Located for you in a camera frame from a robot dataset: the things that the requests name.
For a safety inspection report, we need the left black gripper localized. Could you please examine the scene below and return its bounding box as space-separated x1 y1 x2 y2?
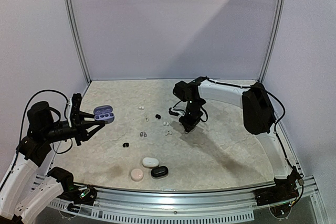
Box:
42 110 104 145

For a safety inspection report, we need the purple charging case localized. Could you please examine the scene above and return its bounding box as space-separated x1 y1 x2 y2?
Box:
93 105 115 124

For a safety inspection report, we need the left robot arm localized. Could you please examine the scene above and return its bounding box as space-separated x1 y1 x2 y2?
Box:
1 101 106 223

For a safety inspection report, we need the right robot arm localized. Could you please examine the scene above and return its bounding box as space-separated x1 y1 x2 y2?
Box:
181 79 298 201

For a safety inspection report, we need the white charging case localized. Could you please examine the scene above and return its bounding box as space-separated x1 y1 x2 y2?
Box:
142 157 160 168

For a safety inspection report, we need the black charging case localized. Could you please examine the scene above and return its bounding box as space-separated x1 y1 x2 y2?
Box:
151 166 169 178

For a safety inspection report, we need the pink charging case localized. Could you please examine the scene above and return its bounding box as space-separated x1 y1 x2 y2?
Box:
130 168 144 182

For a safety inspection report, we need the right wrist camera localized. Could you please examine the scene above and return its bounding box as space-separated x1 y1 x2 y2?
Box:
169 107 185 116

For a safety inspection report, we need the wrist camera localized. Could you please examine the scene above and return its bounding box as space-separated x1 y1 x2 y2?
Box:
66 93 82 127
169 107 185 116

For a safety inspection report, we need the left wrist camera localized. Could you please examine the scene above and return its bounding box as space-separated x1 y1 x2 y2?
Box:
66 93 82 127

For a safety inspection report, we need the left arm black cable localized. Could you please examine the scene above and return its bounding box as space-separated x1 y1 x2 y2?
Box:
22 89 73 154

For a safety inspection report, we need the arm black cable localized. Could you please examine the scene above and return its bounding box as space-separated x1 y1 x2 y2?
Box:
22 89 73 154
202 77 305 183

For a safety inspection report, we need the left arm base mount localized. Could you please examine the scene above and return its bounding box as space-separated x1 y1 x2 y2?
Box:
57 185 98 206

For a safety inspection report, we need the aluminium front rail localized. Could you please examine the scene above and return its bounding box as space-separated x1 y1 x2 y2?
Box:
34 177 328 223

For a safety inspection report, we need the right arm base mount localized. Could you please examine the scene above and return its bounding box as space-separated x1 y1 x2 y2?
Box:
253 178 304 207

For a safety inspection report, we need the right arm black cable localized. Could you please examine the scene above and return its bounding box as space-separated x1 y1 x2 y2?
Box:
202 77 305 183

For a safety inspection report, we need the right aluminium frame post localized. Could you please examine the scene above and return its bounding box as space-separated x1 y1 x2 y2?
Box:
258 0 285 83

